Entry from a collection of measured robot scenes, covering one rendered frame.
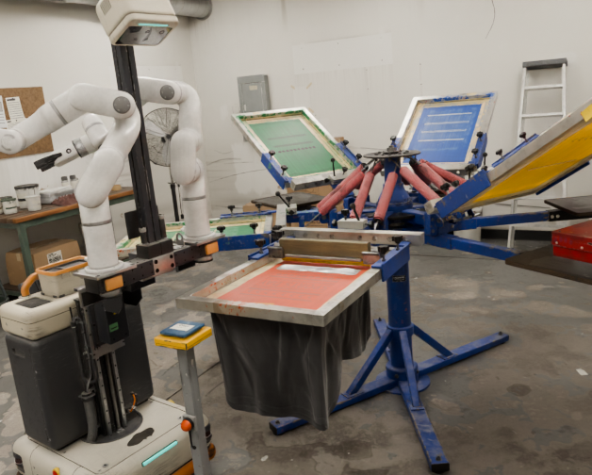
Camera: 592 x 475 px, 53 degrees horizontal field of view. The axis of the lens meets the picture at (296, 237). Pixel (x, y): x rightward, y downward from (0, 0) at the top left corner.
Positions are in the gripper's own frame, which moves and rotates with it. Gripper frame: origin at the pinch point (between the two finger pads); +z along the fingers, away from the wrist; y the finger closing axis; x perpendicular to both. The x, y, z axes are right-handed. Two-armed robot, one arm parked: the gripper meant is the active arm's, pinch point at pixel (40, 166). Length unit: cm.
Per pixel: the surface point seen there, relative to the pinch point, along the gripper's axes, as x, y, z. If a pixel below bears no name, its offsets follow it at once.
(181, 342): -76, -64, -19
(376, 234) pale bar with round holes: -86, -5, -108
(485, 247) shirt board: -115, -7, -150
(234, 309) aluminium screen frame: -77, -50, -38
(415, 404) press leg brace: -180, 33, -99
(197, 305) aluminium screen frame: -72, -39, -28
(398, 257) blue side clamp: -95, -27, -105
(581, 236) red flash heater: -108, -73, -150
